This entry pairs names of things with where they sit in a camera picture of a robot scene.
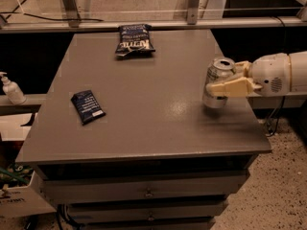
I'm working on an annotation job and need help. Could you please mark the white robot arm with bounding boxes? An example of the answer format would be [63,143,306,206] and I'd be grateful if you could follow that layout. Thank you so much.
[205,51,307,97]

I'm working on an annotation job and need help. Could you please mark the grey drawer cabinet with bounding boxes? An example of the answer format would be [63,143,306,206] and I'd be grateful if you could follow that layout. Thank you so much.
[17,30,271,230]

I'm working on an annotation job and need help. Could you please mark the metal frame railing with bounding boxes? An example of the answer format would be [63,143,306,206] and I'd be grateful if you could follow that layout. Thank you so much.
[0,0,307,33]

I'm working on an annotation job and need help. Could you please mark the blue rxbar blueberry wrapper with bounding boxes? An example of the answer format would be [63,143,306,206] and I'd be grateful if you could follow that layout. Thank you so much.
[71,90,106,126]

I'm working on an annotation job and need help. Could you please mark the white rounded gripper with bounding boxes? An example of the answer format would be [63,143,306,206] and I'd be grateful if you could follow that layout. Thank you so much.
[206,53,291,97]

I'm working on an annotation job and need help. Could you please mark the white cardboard box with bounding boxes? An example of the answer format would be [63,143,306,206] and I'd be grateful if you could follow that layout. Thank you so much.
[0,112,57,219]

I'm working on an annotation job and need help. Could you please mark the white pump dispenser bottle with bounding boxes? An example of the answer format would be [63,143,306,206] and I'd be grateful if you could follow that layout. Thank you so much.
[0,72,26,104]

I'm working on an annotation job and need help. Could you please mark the dark blue kettle chips bag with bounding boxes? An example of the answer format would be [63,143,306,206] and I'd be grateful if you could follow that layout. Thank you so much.
[115,24,155,57]

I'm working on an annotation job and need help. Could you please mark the black cable behind railing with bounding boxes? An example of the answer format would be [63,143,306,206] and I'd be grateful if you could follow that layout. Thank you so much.
[0,0,105,23]

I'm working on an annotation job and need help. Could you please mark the silver 7up soda can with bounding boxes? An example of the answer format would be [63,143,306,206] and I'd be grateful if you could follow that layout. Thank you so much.
[201,57,237,109]

